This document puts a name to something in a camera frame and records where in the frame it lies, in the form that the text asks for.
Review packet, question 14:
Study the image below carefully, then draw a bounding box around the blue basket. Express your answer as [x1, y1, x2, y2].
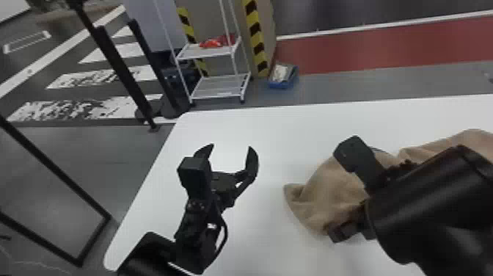
[268, 62, 299, 90]

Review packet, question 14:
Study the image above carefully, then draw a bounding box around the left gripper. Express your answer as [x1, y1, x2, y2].
[192, 143, 260, 211]

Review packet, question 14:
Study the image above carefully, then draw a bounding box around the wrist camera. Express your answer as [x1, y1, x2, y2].
[176, 155, 213, 200]
[332, 134, 387, 191]

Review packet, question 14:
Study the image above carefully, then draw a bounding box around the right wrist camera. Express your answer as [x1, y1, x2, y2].
[332, 134, 387, 191]

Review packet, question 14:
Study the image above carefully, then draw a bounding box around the red snack packet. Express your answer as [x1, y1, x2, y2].
[199, 34, 237, 49]

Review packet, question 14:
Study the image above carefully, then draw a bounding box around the black post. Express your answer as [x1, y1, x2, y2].
[127, 18, 191, 119]

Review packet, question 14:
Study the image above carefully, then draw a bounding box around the beige towel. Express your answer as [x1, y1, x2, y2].
[283, 128, 493, 239]

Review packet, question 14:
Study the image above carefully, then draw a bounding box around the striped post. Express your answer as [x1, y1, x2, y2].
[176, 7, 211, 78]
[242, 0, 271, 78]

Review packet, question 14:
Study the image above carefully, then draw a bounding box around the white wire rack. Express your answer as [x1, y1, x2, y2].
[153, 0, 252, 106]

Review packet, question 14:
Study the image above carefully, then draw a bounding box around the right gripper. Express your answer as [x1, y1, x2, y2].
[326, 201, 377, 244]

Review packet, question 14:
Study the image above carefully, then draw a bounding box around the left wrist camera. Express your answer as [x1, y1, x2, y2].
[176, 155, 213, 200]

